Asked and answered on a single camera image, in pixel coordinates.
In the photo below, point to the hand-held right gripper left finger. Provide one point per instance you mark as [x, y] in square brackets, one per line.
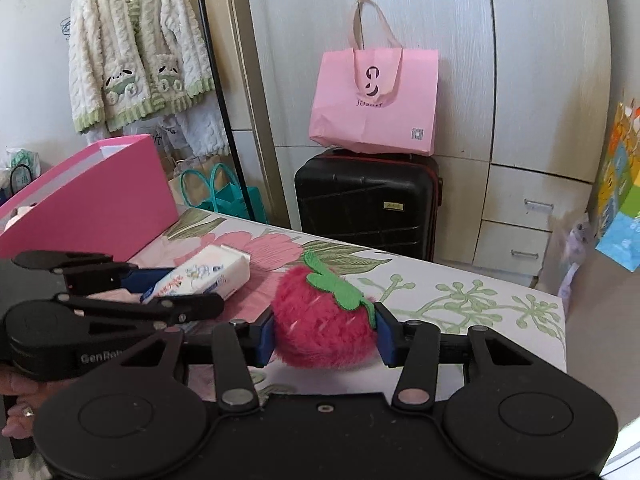
[266, 340]

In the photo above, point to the colourful paper gift bag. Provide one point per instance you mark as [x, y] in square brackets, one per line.
[620, 200]

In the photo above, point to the white printed plastic bag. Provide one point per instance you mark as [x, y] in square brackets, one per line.
[22, 165]

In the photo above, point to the floral bed sheet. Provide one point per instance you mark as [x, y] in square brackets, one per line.
[450, 300]

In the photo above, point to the black suitcase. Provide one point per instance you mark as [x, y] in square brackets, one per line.
[360, 205]

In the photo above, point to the white tissue pack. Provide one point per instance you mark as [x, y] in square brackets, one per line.
[210, 270]

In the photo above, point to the teal felt bag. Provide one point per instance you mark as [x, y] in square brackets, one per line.
[235, 200]

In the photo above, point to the white fluffy pants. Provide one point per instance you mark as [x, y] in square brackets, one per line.
[200, 130]

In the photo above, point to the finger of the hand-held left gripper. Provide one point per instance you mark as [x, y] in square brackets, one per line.
[142, 277]
[165, 306]

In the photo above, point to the pink cardboard box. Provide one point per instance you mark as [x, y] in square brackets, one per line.
[100, 200]

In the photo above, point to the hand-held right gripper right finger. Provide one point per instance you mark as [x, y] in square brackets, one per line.
[386, 335]

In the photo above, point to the person's left hand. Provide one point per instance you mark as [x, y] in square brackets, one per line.
[22, 412]

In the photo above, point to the black clothes rack pole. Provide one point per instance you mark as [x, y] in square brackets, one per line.
[220, 90]

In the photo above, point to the pale pink plush toy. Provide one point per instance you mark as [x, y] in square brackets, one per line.
[20, 217]

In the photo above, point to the pink tote bag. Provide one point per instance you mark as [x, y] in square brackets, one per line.
[375, 105]

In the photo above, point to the brown paper bag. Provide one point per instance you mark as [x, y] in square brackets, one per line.
[192, 175]

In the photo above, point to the pink strawberry plush toy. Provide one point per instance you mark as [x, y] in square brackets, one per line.
[320, 325]

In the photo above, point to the white wooden wardrobe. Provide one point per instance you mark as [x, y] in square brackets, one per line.
[540, 85]

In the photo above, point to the cream green fluffy cardigan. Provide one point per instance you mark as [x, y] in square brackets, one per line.
[135, 50]

